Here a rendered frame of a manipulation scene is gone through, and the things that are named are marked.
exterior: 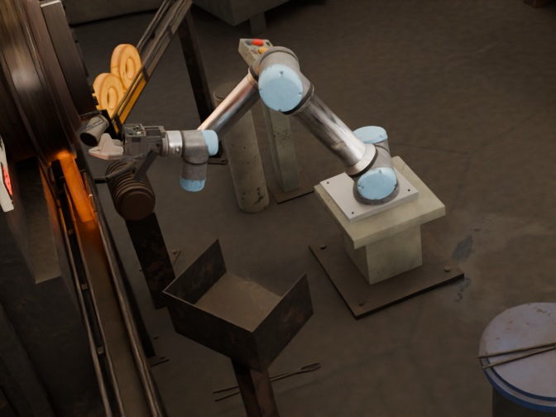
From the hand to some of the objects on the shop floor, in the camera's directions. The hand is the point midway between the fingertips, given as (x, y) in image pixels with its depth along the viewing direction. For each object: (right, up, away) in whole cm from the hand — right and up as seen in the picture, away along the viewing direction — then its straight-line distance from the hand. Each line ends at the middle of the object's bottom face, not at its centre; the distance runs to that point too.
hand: (93, 154), depth 232 cm
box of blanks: (+49, +110, +244) cm, 272 cm away
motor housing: (+11, -45, +63) cm, 78 cm away
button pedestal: (+56, -6, +100) cm, 114 cm away
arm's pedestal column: (+88, -34, +57) cm, 111 cm away
